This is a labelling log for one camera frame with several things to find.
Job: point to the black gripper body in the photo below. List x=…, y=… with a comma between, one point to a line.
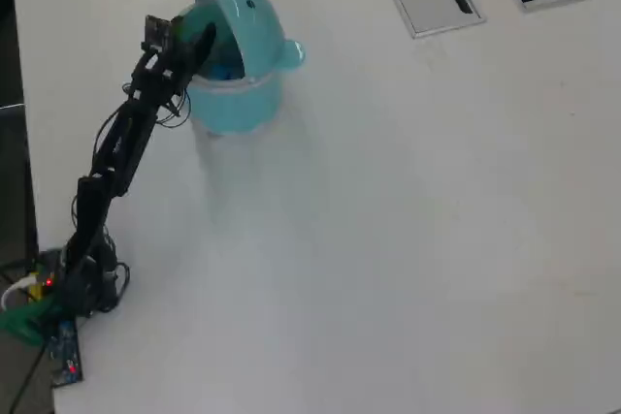
x=162, y=77

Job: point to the green table clamp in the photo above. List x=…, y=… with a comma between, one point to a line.
x=24, y=319

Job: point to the teal bin with lid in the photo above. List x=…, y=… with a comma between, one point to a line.
x=242, y=99

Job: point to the dark side panel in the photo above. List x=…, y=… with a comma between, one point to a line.
x=14, y=181

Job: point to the blue controller circuit board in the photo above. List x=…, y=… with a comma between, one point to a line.
x=65, y=353

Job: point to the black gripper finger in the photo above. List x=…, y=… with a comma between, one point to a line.
x=180, y=30
x=201, y=48

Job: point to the green board with red light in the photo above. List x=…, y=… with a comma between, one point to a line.
x=47, y=268

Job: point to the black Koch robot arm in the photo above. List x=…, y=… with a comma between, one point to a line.
x=116, y=152

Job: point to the yellow connector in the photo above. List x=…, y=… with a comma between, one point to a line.
x=35, y=292

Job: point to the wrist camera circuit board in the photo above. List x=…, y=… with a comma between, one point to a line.
x=157, y=33

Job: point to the blue lego block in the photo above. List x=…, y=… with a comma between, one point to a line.
x=224, y=72

